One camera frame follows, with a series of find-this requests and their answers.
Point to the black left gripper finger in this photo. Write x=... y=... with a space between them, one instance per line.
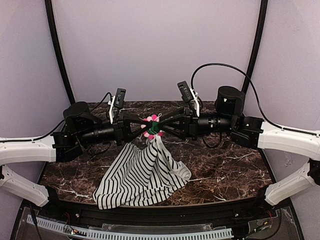
x=132 y=134
x=133 y=119

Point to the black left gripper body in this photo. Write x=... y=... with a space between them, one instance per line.
x=119 y=131

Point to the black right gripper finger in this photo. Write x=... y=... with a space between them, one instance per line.
x=174 y=132
x=176 y=116

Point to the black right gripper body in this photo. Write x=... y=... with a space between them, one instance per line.
x=189 y=124

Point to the pink flower brooch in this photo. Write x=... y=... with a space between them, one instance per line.
x=154 y=131

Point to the black white striped garment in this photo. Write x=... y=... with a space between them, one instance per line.
x=141 y=177

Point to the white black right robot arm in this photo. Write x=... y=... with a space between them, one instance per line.
x=253 y=133

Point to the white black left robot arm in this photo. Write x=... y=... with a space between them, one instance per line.
x=82 y=130

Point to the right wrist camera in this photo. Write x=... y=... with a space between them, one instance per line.
x=189 y=96

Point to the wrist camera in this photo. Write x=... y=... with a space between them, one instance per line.
x=189 y=96
x=116 y=104

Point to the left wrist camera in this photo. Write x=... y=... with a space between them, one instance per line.
x=116 y=104

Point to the black front frame rail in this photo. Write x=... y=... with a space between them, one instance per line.
x=223 y=213

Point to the white slotted cable duct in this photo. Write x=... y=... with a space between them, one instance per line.
x=127 y=232

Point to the black right frame post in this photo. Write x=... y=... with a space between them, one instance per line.
x=256 y=44

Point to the black frame post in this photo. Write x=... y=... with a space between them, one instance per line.
x=256 y=44
x=58 y=51

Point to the black left frame post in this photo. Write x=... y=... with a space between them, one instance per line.
x=58 y=51

